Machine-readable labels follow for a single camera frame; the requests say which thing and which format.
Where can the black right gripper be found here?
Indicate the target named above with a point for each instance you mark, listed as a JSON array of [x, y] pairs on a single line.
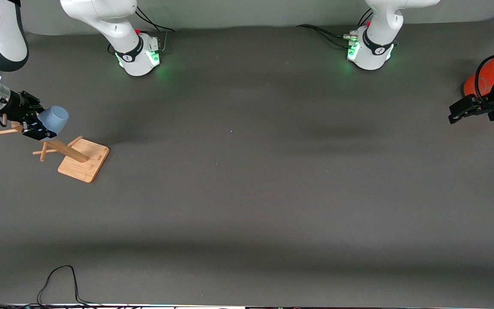
[[16, 109]]

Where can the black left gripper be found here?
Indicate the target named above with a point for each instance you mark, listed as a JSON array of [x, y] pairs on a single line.
[[489, 104]]

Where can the light blue cup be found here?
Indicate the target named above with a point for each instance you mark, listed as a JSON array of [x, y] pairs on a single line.
[[56, 119]]

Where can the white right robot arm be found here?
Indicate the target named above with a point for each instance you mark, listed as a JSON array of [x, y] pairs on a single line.
[[118, 25]]

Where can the wooden cup rack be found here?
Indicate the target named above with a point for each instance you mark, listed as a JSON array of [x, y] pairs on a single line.
[[85, 161]]

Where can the orange cylindrical can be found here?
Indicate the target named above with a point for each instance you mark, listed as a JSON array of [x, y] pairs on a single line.
[[489, 75]]

